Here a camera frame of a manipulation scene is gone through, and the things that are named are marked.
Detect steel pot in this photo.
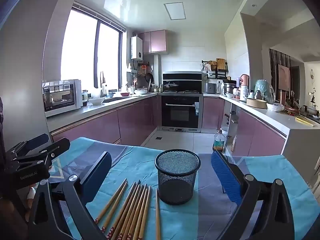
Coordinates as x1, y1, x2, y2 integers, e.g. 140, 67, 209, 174
222, 81, 237, 95

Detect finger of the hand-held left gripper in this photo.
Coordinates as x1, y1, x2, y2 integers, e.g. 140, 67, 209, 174
5, 133, 50, 157
7, 137, 71, 170

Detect round wooden tub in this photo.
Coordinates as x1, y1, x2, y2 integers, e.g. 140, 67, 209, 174
246, 98, 268, 109

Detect square ceiling light panel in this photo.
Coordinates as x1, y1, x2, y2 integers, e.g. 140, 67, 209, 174
164, 2, 187, 20

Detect cooking oil bottle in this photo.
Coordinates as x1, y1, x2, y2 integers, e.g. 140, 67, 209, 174
212, 129, 225, 152

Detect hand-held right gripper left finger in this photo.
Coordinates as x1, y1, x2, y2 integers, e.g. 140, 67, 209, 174
27, 151, 112, 240

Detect white plastic bag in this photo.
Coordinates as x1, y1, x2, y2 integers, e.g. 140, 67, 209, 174
266, 102, 285, 112

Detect black mesh holder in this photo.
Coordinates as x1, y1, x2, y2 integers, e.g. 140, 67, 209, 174
154, 149, 201, 205

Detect black wall rack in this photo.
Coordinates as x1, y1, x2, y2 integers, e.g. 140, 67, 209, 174
201, 58, 228, 79

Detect bunch of wooden chopsticks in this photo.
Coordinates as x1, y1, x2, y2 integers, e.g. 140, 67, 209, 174
94, 179, 161, 240

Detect black pot with glass lid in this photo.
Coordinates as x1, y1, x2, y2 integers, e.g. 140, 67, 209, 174
164, 81, 178, 92

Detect framed wall picture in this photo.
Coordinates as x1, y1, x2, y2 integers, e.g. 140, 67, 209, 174
277, 64, 290, 90

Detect pink wall cabinet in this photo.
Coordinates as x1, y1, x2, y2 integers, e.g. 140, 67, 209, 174
138, 29, 167, 55

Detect white water heater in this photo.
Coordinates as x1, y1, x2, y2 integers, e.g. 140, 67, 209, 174
130, 35, 143, 61

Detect chrome faucet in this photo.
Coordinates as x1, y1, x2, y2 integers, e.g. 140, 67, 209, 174
100, 71, 107, 98

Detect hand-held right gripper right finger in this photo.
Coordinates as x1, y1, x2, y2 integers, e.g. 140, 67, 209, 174
211, 150, 295, 240

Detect pink base cabinets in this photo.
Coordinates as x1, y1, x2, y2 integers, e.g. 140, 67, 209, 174
202, 96, 287, 157
49, 94, 162, 145

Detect green wrapped appliance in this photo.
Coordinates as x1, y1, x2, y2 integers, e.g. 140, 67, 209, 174
254, 79, 275, 103

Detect white countertop oven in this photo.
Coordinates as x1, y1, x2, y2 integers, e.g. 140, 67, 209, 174
42, 79, 83, 118

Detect flat yellow box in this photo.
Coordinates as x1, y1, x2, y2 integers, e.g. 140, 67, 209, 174
295, 117, 314, 126

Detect silver rice cooker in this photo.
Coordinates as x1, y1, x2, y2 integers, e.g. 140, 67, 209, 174
205, 82, 218, 94

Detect black range hood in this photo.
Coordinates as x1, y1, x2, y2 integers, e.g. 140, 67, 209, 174
162, 71, 203, 92

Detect grey refrigerator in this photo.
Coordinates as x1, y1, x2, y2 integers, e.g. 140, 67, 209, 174
0, 0, 68, 150

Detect kitchen window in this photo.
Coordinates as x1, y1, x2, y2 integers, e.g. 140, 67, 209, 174
60, 2, 125, 98

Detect person's left hand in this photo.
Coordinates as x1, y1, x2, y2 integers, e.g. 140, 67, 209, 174
0, 186, 38, 223

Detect built-in black oven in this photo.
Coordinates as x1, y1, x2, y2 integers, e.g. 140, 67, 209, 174
161, 94, 203, 132

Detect teal grey printed tablecloth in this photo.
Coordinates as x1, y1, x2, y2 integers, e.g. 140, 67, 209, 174
49, 137, 317, 240

